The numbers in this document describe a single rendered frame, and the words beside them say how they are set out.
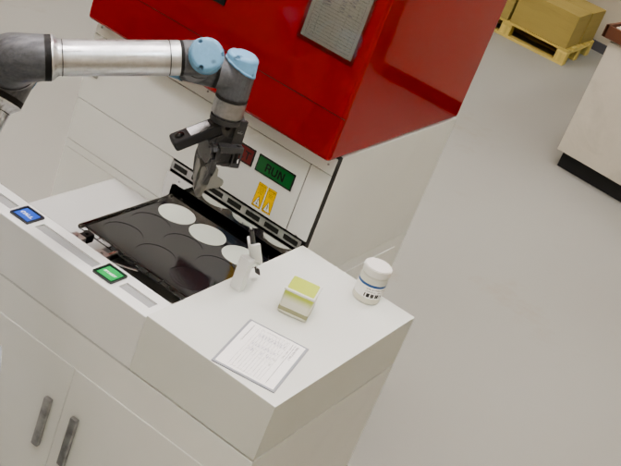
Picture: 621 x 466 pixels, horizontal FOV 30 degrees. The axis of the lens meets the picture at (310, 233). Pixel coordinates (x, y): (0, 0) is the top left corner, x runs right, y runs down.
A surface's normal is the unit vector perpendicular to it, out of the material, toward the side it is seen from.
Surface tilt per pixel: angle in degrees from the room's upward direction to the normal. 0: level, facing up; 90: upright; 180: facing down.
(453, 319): 0
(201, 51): 59
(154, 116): 90
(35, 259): 90
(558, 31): 90
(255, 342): 0
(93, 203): 0
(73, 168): 90
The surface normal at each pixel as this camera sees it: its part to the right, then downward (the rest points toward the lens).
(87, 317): -0.52, 0.23
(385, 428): 0.33, -0.84
